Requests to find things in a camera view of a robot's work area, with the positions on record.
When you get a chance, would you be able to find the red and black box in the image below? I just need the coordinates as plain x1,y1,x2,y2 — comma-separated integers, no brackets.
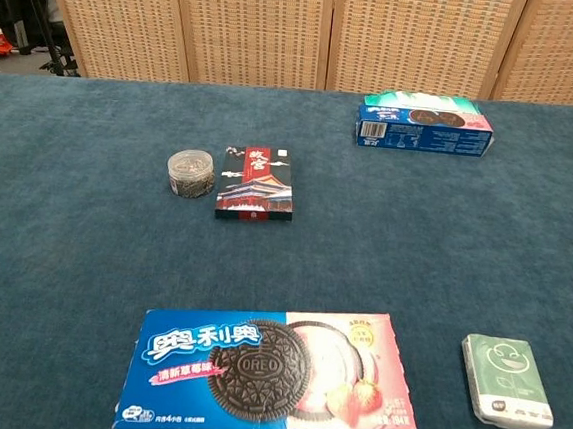
213,141,299,226

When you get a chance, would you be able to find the small round clear jar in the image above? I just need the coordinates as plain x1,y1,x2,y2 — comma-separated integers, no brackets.
164,147,219,201

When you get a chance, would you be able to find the green tissue pack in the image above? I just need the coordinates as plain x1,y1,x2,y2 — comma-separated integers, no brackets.
454,331,562,429

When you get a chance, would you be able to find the woven folding screen panel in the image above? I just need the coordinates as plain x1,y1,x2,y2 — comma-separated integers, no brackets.
30,0,197,87
490,0,573,109
165,0,336,95
324,0,530,108

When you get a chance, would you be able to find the black tripod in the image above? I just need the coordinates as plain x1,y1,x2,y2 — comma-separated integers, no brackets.
5,0,89,79

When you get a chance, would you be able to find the small blue Oreo box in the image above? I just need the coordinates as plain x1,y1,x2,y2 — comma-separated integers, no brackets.
354,102,496,159

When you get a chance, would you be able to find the large Oreo cookie box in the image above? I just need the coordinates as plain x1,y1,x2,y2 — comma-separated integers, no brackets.
111,289,428,429

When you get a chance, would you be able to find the blue table mat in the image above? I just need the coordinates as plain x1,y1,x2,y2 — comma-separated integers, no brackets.
0,53,573,429

